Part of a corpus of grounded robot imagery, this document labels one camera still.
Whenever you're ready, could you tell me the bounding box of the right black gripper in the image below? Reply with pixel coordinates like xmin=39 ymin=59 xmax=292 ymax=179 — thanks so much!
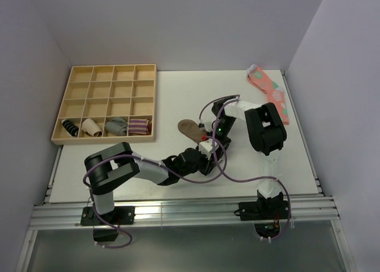
xmin=205 ymin=116 xmax=236 ymax=161

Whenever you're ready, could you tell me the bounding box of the brown sock with striped cuff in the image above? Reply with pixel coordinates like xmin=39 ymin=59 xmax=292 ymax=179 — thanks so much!
xmin=178 ymin=119 xmax=207 ymax=144

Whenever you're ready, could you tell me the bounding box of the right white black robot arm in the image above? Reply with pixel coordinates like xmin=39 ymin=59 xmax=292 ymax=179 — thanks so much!
xmin=211 ymin=96 xmax=289 ymax=219

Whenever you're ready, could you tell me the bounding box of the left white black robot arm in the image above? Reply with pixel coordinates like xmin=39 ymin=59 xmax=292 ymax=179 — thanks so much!
xmin=84 ymin=142 xmax=216 ymax=224

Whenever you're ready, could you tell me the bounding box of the purple striped rolled sock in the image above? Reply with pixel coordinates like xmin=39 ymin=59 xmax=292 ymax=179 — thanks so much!
xmin=127 ymin=118 xmax=152 ymax=135

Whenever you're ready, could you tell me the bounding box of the pink patterned sock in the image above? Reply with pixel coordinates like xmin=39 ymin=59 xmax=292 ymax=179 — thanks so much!
xmin=246 ymin=64 xmax=289 ymax=125

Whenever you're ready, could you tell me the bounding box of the grey rolled sock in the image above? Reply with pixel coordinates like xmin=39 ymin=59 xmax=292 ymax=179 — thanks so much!
xmin=104 ymin=117 xmax=128 ymax=136

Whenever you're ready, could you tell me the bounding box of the wooden compartment tray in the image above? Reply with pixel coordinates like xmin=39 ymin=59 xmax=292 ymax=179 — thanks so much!
xmin=51 ymin=64 xmax=157 ymax=145

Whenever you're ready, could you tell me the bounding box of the beige rolled sock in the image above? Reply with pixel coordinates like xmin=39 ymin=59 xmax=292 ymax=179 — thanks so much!
xmin=81 ymin=118 xmax=102 ymax=137

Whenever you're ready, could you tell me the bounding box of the black white rolled sock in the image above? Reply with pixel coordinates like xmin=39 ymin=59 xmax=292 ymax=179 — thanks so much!
xmin=61 ymin=119 xmax=79 ymax=137

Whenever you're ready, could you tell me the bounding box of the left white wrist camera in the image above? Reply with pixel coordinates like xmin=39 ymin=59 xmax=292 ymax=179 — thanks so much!
xmin=198 ymin=135 xmax=214 ymax=159

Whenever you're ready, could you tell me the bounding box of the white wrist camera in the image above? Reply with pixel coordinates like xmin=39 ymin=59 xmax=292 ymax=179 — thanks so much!
xmin=198 ymin=135 xmax=214 ymax=159
xmin=198 ymin=121 xmax=213 ymax=132

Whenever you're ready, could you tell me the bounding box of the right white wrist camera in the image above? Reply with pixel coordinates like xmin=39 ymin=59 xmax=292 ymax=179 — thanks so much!
xmin=198 ymin=121 xmax=213 ymax=132

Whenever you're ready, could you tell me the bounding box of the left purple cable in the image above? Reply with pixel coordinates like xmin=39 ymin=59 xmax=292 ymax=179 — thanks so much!
xmin=83 ymin=137 xmax=229 ymax=249

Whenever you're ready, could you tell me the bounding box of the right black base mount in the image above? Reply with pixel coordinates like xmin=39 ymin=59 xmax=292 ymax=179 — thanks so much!
xmin=234 ymin=192 xmax=291 ymax=241

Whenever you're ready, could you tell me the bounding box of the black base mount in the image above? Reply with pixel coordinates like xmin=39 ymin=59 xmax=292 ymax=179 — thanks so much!
xmin=234 ymin=192 xmax=291 ymax=241
xmin=80 ymin=206 xmax=135 ymax=244

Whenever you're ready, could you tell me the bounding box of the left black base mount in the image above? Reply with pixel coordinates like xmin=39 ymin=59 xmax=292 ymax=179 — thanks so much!
xmin=80 ymin=206 xmax=135 ymax=244

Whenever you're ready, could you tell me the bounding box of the aluminium frame rail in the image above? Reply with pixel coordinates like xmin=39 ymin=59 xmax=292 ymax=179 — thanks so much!
xmin=28 ymin=195 xmax=340 ymax=230

